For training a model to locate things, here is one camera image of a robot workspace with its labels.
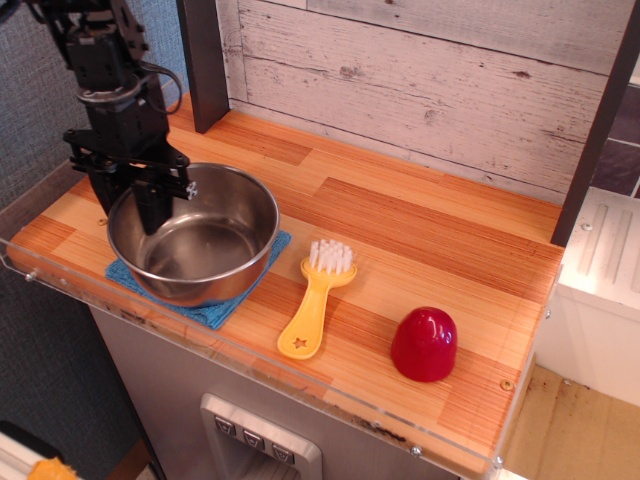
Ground dark vertical post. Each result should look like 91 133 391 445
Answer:
176 0 230 133
551 0 639 247

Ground white toy sink unit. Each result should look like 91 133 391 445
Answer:
534 188 639 405

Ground yellow brush white bristles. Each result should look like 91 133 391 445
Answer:
277 239 357 360

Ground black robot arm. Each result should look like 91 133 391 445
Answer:
27 1 197 235

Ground yellow object bottom left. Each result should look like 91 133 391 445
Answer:
26 458 78 480

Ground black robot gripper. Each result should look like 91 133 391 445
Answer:
63 82 197 236

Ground dark right vertical post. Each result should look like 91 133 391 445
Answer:
551 0 639 247

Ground dark left vertical post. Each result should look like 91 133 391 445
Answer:
176 0 230 133

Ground red plastic cup upside down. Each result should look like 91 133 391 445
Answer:
391 307 458 382

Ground silver metal bowl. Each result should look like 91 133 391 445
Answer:
108 163 280 307

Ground clear acrylic guard rail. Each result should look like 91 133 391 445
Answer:
0 74 564 476

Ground blue folded cloth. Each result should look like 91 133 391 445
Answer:
106 230 292 330

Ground grey toy fridge cabinet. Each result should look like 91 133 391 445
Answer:
91 308 453 479

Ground silver dispenser button panel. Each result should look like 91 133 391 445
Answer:
200 393 323 479

